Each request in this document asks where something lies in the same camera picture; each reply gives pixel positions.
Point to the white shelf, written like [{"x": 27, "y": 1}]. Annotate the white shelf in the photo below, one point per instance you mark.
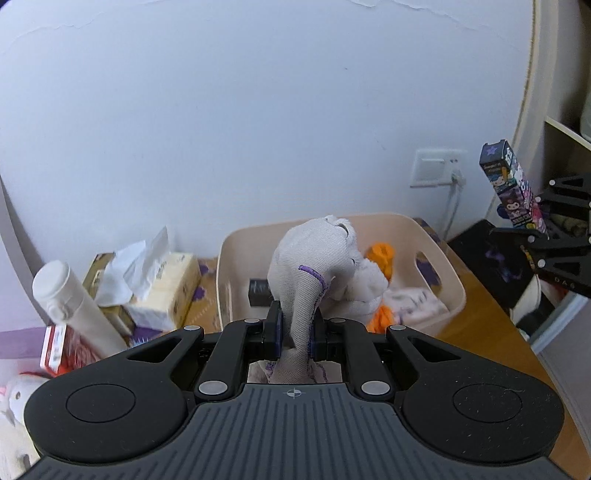
[{"x": 568, "y": 131}]

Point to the white patterned cloth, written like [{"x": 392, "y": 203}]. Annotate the white patterned cloth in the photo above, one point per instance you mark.
[{"x": 415, "y": 300}]

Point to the white door frame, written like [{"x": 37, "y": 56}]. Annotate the white door frame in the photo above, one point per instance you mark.
[{"x": 531, "y": 115}]

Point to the orange cloth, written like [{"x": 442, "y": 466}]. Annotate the orange cloth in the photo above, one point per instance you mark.
[{"x": 381, "y": 254}]

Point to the beige plastic basket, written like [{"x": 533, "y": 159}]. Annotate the beige plastic basket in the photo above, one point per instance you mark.
[{"x": 240, "y": 258}]

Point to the red cardboard box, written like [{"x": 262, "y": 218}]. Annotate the red cardboard box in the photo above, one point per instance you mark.
[{"x": 53, "y": 346}]

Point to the white wall socket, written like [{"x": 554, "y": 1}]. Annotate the white wall socket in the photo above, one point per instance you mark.
[{"x": 429, "y": 166}]

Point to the dark cartoon print box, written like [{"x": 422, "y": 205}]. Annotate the dark cartoon print box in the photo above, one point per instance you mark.
[{"x": 501, "y": 175}]

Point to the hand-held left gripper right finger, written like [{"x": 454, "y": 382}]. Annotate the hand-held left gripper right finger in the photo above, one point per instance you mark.
[{"x": 315, "y": 341}]

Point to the yellow soft tissue pack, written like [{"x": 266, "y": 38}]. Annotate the yellow soft tissue pack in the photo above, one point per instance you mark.
[{"x": 171, "y": 286}]

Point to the gold tissue box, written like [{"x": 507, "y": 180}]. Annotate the gold tissue box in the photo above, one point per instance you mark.
[{"x": 97, "y": 277}]

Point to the black mat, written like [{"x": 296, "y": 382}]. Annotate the black mat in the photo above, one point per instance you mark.
[{"x": 480, "y": 258}]

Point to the white plush toy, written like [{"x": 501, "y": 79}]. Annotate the white plush toy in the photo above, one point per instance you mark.
[{"x": 21, "y": 397}]

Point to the small black box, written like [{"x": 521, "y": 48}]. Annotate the small black box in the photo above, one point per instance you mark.
[{"x": 258, "y": 290}]

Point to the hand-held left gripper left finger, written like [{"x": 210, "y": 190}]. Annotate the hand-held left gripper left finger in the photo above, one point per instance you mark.
[{"x": 276, "y": 332}]

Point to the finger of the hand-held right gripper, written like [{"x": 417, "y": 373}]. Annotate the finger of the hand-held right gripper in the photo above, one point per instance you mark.
[
  {"x": 563, "y": 258},
  {"x": 570, "y": 196}
]

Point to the white thermos bottle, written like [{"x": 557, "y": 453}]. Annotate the white thermos bottle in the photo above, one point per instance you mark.
[{"x": 83, "y": 309}]

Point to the off-white cloth with purple print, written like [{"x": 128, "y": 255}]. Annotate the off-white cloth with purple print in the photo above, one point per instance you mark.
[{"x": 300, "y": 258}]

